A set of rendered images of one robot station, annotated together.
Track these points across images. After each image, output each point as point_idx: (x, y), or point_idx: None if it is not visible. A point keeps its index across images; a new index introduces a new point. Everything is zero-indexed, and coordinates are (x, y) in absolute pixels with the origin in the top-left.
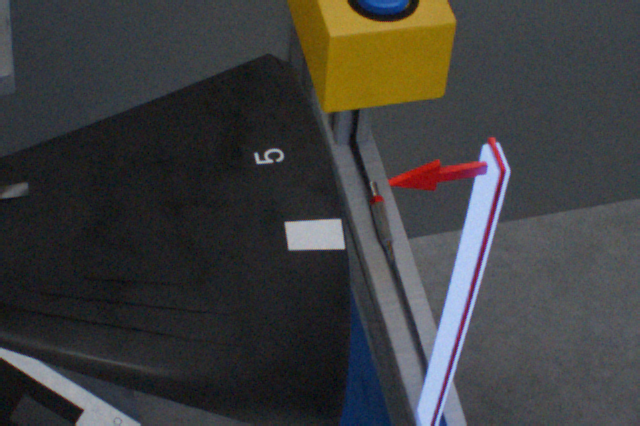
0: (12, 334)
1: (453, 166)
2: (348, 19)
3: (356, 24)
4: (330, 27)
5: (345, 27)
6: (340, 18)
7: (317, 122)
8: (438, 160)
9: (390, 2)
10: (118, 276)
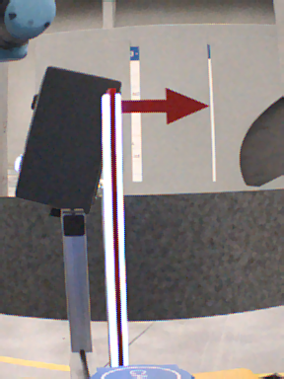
0: None
1: (151, 100)
2: (215, 378)
3: (201, 375)
4: (248, 371)
5: (222, 372)
6: (230, 378)
7: (269, 106)
8: (166, 88)
9: (134, 365)
10: None
